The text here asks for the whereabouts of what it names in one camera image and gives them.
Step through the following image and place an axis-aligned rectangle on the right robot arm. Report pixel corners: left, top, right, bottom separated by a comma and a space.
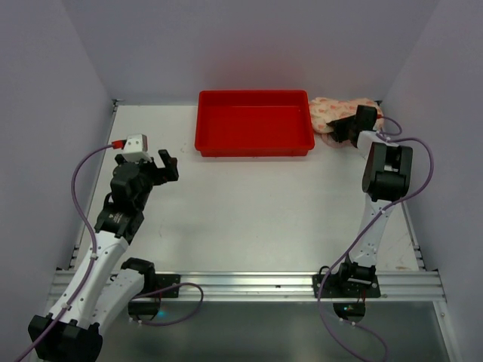
321, 105, 413, 298

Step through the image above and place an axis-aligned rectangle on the aluminium mounting rail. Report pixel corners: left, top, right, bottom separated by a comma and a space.
52, 269, 442, 302

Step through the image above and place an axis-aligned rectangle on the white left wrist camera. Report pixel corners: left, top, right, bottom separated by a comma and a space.
111, 133, 149, 163

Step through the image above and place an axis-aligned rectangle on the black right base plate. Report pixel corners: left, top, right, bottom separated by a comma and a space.
312, 265, 381, 299

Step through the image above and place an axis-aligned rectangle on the floral mesh laundry bag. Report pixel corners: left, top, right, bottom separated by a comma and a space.
309, 97, 384, 148

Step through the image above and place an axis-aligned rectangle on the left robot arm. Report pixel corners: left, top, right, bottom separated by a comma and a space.
28, 149, 179, 361

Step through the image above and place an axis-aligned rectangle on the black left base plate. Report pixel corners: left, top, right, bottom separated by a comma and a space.
155, 274, 181, 299

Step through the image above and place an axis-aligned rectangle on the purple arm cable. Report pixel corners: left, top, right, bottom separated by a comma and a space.
14, 142, 205, 362
315, 116, 435, 362

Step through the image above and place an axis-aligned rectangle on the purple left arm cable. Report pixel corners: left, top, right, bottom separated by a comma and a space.
14, 142, 205, 362

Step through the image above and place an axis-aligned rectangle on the red plastic tray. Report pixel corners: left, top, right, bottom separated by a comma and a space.
195, 90, 315, 157

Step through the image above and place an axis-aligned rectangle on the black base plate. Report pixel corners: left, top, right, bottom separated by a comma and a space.
155, 274, 181, 299
312, 265, 381, 299

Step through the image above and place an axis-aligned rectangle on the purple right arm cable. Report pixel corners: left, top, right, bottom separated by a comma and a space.
315, 116, 435, 362

